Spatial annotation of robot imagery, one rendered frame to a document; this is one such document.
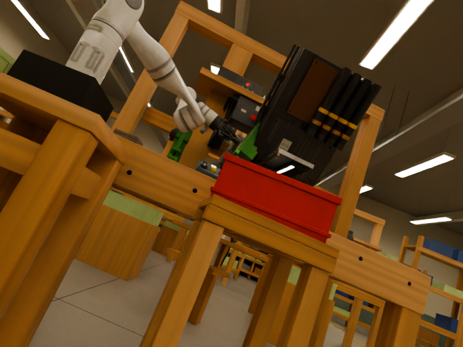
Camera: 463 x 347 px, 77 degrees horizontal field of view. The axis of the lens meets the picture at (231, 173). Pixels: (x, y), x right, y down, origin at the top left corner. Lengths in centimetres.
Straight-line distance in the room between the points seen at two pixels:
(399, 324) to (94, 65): 133
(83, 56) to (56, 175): 35
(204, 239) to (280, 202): 21
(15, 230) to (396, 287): 121
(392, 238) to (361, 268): 1187
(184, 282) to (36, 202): 33
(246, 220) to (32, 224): 43
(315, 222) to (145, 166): 57
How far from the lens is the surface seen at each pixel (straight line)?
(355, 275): 122
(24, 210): 68
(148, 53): 102
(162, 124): 177
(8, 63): 109
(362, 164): 203
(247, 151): 131
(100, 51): 88
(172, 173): 99
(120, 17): 94
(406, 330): 139
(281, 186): 74
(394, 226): 1318
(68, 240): 90
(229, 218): 67
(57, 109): 70
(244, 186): 73
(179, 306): 68
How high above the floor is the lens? 70
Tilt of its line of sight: 14 degrees up
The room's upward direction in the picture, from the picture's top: 23 degrees clockwise
